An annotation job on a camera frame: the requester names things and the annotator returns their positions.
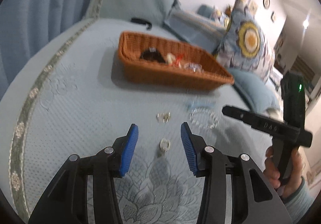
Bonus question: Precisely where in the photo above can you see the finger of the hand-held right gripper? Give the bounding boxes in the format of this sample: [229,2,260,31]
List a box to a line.
[223,105,252,127]

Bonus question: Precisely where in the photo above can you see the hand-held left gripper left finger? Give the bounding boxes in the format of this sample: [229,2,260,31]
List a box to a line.
[28,124,139,224]

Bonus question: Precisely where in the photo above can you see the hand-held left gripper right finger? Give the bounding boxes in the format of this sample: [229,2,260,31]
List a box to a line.
[181,122,293,224]

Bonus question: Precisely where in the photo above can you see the small crystal ring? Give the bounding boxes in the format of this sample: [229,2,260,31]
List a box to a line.
[160,139,172,152]

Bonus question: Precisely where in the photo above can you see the brown wicker basket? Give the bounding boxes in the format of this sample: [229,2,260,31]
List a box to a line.
[117,31,235,92]

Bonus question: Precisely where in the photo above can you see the black wristwatch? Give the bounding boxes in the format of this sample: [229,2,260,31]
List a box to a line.
[139,48,166,64]

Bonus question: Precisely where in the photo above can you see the person's right forearm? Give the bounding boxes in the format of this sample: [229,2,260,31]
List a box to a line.
[281,177,315,224]

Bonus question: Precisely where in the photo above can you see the person's right hand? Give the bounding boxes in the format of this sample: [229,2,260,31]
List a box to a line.
[264,146,304,198]

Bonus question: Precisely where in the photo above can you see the plain grey-blue cushion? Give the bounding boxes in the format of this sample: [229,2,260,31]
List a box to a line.
[227,68,281,114]

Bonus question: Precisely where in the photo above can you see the pale floral cushion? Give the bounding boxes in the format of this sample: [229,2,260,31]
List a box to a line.
[264,41,280,81]

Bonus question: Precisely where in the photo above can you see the large floral cushion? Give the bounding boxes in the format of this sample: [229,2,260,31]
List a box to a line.
[214,0,271,81]

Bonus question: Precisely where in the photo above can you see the striped sofa back cushion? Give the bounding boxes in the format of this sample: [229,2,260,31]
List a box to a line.
[163,10,226,50]

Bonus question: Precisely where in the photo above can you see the small floral cushion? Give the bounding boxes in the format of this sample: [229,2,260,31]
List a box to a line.
[213,5,232,27]

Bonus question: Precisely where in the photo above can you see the pale framed butterfly picture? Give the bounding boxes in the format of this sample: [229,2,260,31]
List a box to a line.
[248,0,259,14]

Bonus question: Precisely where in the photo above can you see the small blue cushion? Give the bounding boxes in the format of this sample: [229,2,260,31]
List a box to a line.
[197,4,216,18]

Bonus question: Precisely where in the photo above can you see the blue curtain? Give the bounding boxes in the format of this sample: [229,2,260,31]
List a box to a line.
[0,0,101,100]

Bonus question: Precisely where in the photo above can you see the clear bead bracelet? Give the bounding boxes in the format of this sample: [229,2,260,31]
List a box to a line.
[189,107,220,130]

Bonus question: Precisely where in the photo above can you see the black strap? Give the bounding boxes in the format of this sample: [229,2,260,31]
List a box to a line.
[131,17,152,31]

